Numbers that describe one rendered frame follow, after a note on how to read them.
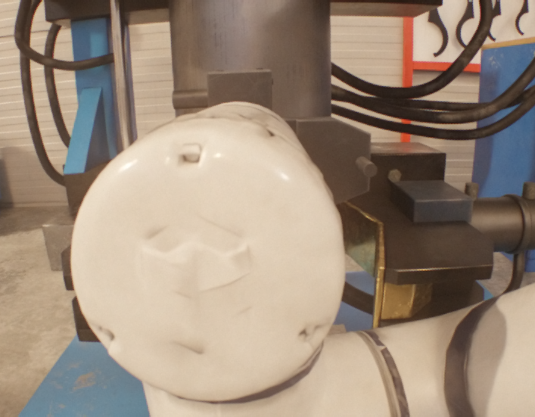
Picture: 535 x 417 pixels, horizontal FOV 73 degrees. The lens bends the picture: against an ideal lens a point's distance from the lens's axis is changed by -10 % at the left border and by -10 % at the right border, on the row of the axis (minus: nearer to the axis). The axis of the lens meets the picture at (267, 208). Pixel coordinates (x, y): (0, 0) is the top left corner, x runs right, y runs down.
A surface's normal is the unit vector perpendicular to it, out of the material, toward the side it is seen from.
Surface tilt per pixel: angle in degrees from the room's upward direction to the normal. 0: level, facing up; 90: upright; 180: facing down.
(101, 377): 0
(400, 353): 8
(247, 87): 90
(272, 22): 90
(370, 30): 90
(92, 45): 90
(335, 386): 25
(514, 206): 34
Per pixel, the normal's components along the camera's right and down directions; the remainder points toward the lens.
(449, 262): -0.03, -0.95
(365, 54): 0.00, 0.30
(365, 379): 0.05, -0.70
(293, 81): 0.48, 0.25
